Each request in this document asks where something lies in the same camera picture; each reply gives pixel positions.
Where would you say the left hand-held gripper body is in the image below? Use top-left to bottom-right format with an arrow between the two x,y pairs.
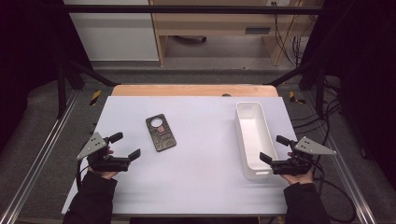
77,132 -> 131,173

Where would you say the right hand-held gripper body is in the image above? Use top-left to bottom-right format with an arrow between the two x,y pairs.
270,135 -> 338,175

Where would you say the white plastic bin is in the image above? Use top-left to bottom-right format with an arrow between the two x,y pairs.
234,101 -> 279,181

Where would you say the dark patterned phone case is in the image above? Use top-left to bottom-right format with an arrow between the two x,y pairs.
145,113 -> 177,153

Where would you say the person's left hand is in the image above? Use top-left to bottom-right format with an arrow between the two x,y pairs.
88,166 -> 121,181

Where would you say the person's right hand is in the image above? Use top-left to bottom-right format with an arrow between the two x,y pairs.
279,169 -> 315,187

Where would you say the yellow black floor tape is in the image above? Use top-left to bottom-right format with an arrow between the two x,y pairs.
90,90 -> 103,106
289,91 -> 306,105

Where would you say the white cabinet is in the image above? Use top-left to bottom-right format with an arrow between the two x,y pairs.
64,0 -> 160,62

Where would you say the black curtain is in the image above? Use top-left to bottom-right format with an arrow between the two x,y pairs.
0,0 -> 92,151
301,0 -> 396,189

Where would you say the wooden desk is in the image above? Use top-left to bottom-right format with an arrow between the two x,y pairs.
148,0 -> 325,66

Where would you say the left hand-held gripper cable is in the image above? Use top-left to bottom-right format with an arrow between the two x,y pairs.
76,158 -> 92,191

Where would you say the hand-held gripper cable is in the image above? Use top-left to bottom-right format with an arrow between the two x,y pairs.
311,155 -> 358,224
76,158 -> 92,191

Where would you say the metal floor rail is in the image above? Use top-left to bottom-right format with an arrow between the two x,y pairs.
303,90 -> 378,224
0,89 -> 80,224

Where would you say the right hand-held gripper cable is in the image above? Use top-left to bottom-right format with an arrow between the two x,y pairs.
311,155 -> 358,224

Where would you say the black frame leg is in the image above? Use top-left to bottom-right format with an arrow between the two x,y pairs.
264,58 -> 327,118
57,58 -> 120,119

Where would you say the bundle of hanging cables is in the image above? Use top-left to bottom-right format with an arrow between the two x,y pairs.
273,2 -> 310,66

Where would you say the black horizontal frame bar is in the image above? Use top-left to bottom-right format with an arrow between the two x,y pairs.
62,4 -> 325,15

